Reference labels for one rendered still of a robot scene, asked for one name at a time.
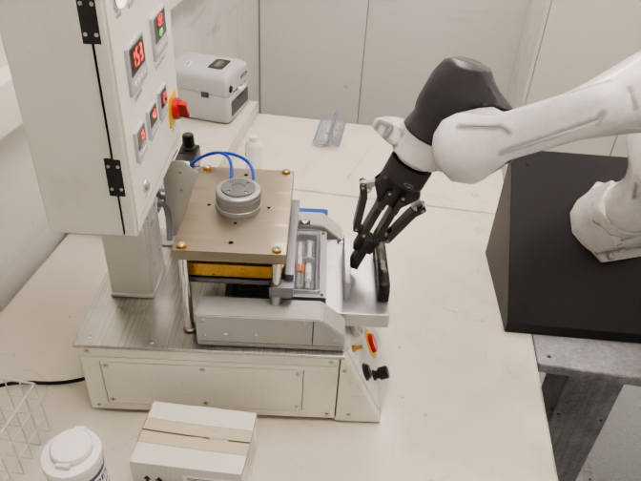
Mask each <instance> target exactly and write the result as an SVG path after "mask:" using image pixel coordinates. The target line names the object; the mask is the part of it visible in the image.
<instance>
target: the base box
mask: <svg viewBox="0 0 641 481"><path fill-rule="evenodd" d="M77 350H78V354H79V357H80V361H81V365H82V368H83V372H84V376H85V380H86V384H87V388H88V391H89V395H90V398H91V402H92V406H93V408H125V409H147V410H150V409H151V407H152V405H153V402H162V403H171V404H180V405H188V406H196V407H205V408H221V409H229V410H237V411H246V412H254V413H256V414H258V415H280V416H303V417H325V418H333V420H336V421H359V422H380V421H381V416H380V413H379V411H378V409H377V407H376V405H375V403H374V402H373V400H372V398H371V396H370V394H369V392H368V390H367V389H366V387H365V385H364V383H363V381H362V378H361V376H360V375H359V373H358V371H357V370H356V368H355V366H354V364H353V363H352V361H351V359H350V357H349V355H348V353H347V351H346V350H345V359H344V360H337V359H316V358H295V357H273V356H252V355H231V354H209V353H188V352H166V351H145V350H124V349H102V348H81V347H78V348H77Z"/></svg>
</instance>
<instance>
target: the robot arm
mask: <svg viewBox="0 0 641 481"><path fill-rule="evenodd" d="M372 127H373V129H374V130H375V131H376V132H377V133H378V134H379V135H380V136H381V137H382V138H383V139H384V140H385V141H386V142H387V143H389V144H390V145H391V146H392V147H393V151H392V153H391V155H390V157H389V159H388V160H387V162H386V163H385V165H384V167H383V170H382V171H381V172H380V173H379V174H378V175H376V176H375V178H374V179H369V180H366V179H365V178H360V180H359V183H360V195H359V199H358V203H357V207H356V211H355V216H354V219H353V231H354V232H357V233H358V235H357V237H356V238H355V239H354V241H353V249H354V251H353V252H352V254H351V256H350V267H351V268H354V269H358V268H359V266H360V264H361V263H362V260H363V259H364V257H365V255H366V254H368V255H371V254H372V253H373V251H374V249H375V248H376V246H377V245H380V244H381V241H384V242H385V243H390V242H392V241H393V240H394V239H395V238H396V237H397V236H398V235H399V234H400V233H401V232H402V231H403V230H404V228H405V227H406V226H407V225H408V224H409V223H410V222H411V221H412V220H414V219H415V218H417V217H418V216H420V215H421V214H423V213H425V212H426V208H425V204H424V201H423V200H421V199H420V197H421V191H422V189H423V188H424V186H425V184H426V183H427V181H428V179H429V178H430V176H431V174H432V172H437V171H439V172H440V173H441V172H443V173H444V174H445V175H446V176H447V177H448V178H449V179H450V180H451V181H453V182H460V183H465V184H474V183H477V182H479V181H482V180H484V179H485V178H487V177H488V176H489V175H491V174H493V173H495V172H496V171H498V170H500V169H501V168H503V167H504V166H505V165H506V164H508V163H510V162H512V161H513V160H514V159H515V158H517V157H523V156H526V155H530V154H533V153H537V152H540V151H544V150H546V149H550V148H553V147H557V146H561V145H564V144H568V143H571V142H574V141H578V140H582V139H589V138H597V137H603V136H620V135H627V138H626V146H627V151H628V169H627V172H626V175H625V177H624V178H622V179H621V180H620V181H618V182H615V181H613V180H611V181H609V182H607V183H604V182H599V181H597V182H595V184H594V185H593V186H592V187H591V188H590V190H589V191H588V192H587V193H586V194H584V195H583V196H582V197H581V198H579V199H578V200H577V201H576V203H575V204H574V206H573V208H572V210H571V211H570V222H571V232H572V234H573V235H574V236H575V237H576V239H578V240H579V241H580V242H581V243H582V245H583V246H584V247H586V248H587V249H588V250H589V251H590V252H592V254H593V255H594V256H595V257H596V258H597V259H598V260H599V261H600V262H606V261H618V260H624V259H630V258H637V257H641V51H640V52H637V53H635V54H633V55H632V56H630V57H628V58H627V59H625V60H623V61H621V62H620V63H618V64H616V65H615V66H613V67H611V68H610V69H608V70H606V71H605V72H603V73H601V74H599V75H597V76H596V77H594V78H593V79H591V80H590V81H588V82H586V83H584V84H582V85H580V86H578V87H576V88H574V89H572V90H570V91H568V92H566V93H564V94H560V95H556V96H554V97H551V98H548V99H544V100H541V101H538V102H535V103H532V104H528V105H526V106H523V107H520V108H516V109H513V108H512V107H511V106H510V104H509V103H508V102H507V100H506V99H505V98H504V96H503V95H502V94H501V93H500V91H499V89H498V87H497V84H496V82H495V80H494V77H493V74H492V71H491V69H490V68H488V67H487V66H485V65H484V64H482V63H481V62H479V61H478V60H475V59H471V58H468V57H464V56H454V57H448V58H445V59H444V60H443V61H442V62H441V63H440V64H439V65H438V66H437V67H436V68H435V69H434V70H433V72H432V73H431V75H430V77H429V78H428V79H427V81H426V82H425V84H424V87H423V88H422V90H421V92H420V93H419V95H418V98H417V101H416V104H415V107H414V110H413V111H412V112H411V113H410V114H409V116H408V117H407V118H406V119H404V118H401V117H398V116H383V117H378V118H375V120H374V122H373V124H372ZM373 187H375V189H376V193H377V197H376V201H375V203H374V204H373V206H372V208H371V210H370V211H369V213H368V215H367V217H366V218H365V220H364V222H363V224H362V218H363V214H364V210H365V205H366V202H367V194H369V193H370V192H371V191H372V188H373ZM409 204H411V206H410V207H408V208H407V209H406V210H405V211H404V212H403V213H402V214H401V215H400V216H399V217H398V218H397V219H396V220H395V221H394V222H393V223H392V224H391V222H392V220H393V219H394V218H395V216H397V215H398V213H399V212H400V210H401V208H403V207H405V206H407V205H409ZM386 205H388V207H387V209H386V211H385V212H384V214H383V217H382V218H381V220H380V222H379V224H378V225H377V227H376V229H375V230H374V232H373V233H372V232H370V231H371V229H372V227H373V226H374V224H375V222H376V220H377V219H378V217H379V215H380V214H381V212H382V211H383V210H384V208H385V206H386ZM390 224H391V225H390ZM389 225H390V226H389Z"/></svg>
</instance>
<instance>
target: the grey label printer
mask: <svg viewBox="0 0 641 481"><path fill-rule="evenodd" d="M175 66H176V86H177V97H180V99H181V100H186V101H187V104H188V107H189V110H190V116H189V117H191V118H197V119H203V120H210V121H215V122H221V123H229V122H231V121H232V120H233V119H234V118H235V116H236V115H237V114H238V113H239V112H240V111H241V110H242V109H243V108H244V107H245V106H246V104H247V103H248V72H247V65H246V63H245V62H244V61H243V60H240V59H237V58H232V57H225V56H218V55H211V54H205V53H198V52H186V53H184V54H183V55H182V56H181V57H179V58H178V59H177V60H175Z"/></svg>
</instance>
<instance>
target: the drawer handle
mask: <svg viewBox="0 0 641 481"><path fill-rule="evenodd" d="M373 255H375V260H376V269H377V279H378V296H377V299H378V302H388V300H389V293H390V279H389V271H388V263H387V256H386V248H385V242H384V241H381V244H380V245H377V246H376V248H375V249H374V251H373Z"/></svg>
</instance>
